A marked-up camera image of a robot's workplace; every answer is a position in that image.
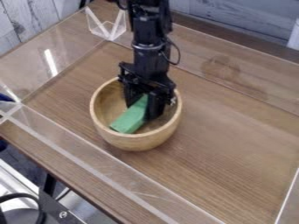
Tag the clear acrylic barrier wall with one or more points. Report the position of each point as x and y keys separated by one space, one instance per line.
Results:
x=224 y=169

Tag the black table leg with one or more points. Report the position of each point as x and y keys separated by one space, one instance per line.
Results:
x=49 y=185

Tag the green rectangular block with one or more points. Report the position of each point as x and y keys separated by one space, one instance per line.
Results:
x=130 y=120

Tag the brown wooden bowl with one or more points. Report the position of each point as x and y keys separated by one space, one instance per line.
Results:
x=106 y=105

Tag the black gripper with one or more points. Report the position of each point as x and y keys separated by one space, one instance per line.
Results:
x=145 y=76

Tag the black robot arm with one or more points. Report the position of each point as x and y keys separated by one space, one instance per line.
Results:
x=149 y=20

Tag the black metal bracket with screw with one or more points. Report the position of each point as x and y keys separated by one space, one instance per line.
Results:
x=54 y=212

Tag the clear acrylic corner bracket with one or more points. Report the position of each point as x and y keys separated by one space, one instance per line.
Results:
x=106 y=30

